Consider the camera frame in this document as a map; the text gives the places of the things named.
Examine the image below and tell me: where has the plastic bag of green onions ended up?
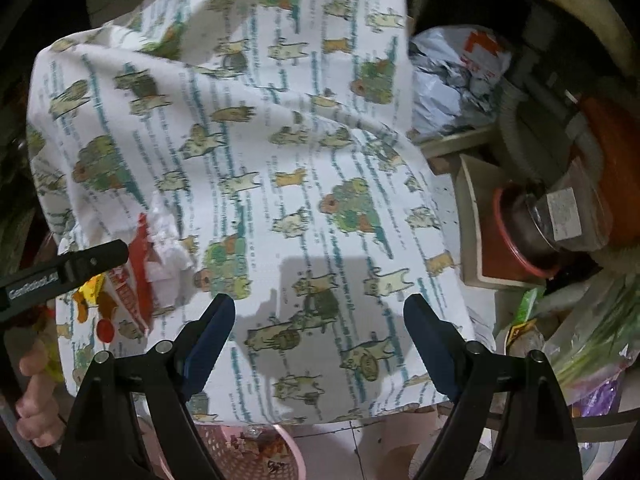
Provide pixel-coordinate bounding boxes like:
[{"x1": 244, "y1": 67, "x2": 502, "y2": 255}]
[{"x1": 545, "y1": 280, "x2": 640, "y2": 392}]

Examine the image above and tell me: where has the yellow snack wrapper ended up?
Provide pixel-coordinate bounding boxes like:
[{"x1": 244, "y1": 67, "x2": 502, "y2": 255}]
[{"x1": 75, "y1": 275, "x2": 109, "y2": 311}]

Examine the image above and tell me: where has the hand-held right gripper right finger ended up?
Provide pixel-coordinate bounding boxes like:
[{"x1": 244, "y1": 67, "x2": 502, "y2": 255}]
[{"x1": 404, "y1": 295, "x2": 586, "y2": 480}]

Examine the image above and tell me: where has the orange brown snack packet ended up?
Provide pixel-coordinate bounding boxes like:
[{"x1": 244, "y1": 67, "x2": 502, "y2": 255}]
[{"x1": 227, "y1": 432, "x2": 294, "y2": 472}]

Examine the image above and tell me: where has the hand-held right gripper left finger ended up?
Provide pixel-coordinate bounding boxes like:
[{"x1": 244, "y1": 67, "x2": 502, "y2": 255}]
[{"x1": 55, "y1": 294, "x2": 236, "y2": 480}]

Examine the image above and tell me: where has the purple plastic bag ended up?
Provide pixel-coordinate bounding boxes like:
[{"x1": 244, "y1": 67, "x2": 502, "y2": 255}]
[{"x1": 572, "y1": 375, "x2": 626, "y2": 419}]

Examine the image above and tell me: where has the cat printed white cloth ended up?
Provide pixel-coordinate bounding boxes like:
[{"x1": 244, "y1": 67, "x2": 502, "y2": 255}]
[{"x1": 27, "y1": 0, "x2": 498, "y2": 423}]

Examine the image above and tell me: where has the beige square tray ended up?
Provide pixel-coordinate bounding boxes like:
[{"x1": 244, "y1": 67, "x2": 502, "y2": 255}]
[{"x1": 457, "y1": 152, "x2": 547, "y2": 291}]

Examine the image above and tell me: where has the glass jar with white label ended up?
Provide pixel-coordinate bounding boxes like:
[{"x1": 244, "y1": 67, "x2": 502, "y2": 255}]
[{"x1": 525, "y1": 185, "x2": 609, "y2": 252}]

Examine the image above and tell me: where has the pink perforated plastic basket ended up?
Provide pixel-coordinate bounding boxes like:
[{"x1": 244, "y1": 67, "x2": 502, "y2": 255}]
[{"x1": 192, "y1": 422, "x2": 308, "y2": 480}]

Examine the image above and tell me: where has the white tissue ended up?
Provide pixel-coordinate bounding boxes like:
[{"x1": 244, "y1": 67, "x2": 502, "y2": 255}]
[{"x1": 147, "y1": 195, "x2": 199, "y2": 286}]

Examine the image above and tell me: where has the person's left hand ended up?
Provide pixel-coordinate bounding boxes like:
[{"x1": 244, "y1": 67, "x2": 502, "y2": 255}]
[{"x1": 15, "y1": 337, "x2": 68, "y2": 448}]

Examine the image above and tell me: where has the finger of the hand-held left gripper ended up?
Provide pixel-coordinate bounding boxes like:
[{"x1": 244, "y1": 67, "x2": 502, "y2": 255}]
[{"x1": 59, "y1": 239, "x2": 130, "y2": 289}]

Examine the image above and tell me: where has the green snack wrapper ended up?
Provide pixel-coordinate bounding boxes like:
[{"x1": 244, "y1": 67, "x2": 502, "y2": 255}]
[{"x1": 510, "y1": 287, "x2": 547, "y2": 332}]

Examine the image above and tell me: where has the red rimmed bowl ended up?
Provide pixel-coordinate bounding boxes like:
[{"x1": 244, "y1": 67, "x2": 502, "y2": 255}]
[{"x1": 492, "y1": 185, "x2": 562, "y2": 282}]

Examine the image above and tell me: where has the white plastic bag red print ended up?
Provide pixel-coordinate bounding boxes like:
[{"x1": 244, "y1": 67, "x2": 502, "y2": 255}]
[{"x1": 410, "y1": 27, "x2": 514, "y2": 144}]

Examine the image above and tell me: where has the orange plastic container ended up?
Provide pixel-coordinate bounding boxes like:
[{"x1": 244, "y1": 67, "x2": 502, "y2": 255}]
[{"x1": 580, "y1": 95, "x2": 640, "y2": 252}]

